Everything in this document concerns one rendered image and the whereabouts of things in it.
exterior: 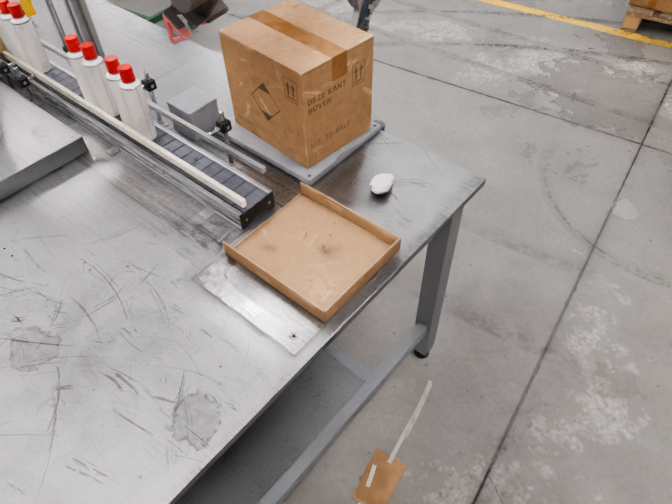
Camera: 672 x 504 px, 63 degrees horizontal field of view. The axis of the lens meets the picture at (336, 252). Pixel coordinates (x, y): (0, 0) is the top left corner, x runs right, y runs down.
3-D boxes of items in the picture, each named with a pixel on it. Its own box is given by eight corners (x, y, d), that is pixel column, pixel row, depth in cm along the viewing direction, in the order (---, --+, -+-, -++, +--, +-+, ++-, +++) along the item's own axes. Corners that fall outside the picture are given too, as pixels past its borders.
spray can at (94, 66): (99, 114, 153) (71, 45, 137) (114, 106, 155) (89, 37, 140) (110, 121, 150) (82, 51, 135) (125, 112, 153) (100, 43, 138)
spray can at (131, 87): (133, 138, 145) (108, 67, 130) (149, 128, 148) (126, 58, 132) (146, 145, 143) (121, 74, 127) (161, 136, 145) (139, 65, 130)
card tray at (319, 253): (225, 253, 124) (222, 241, 121) (302, 193, 137) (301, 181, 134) (325, 323, 111) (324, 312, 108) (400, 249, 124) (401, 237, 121)
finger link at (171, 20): (153, 33, 119) (164, 6, 111) (176, 19, 123) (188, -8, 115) (176, 58, 120) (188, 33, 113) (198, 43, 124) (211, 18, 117)
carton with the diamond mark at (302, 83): (234, 122, 154) (217, 29, 134) (297, 87, 165) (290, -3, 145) (308, 170, 140) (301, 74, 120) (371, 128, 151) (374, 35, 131)
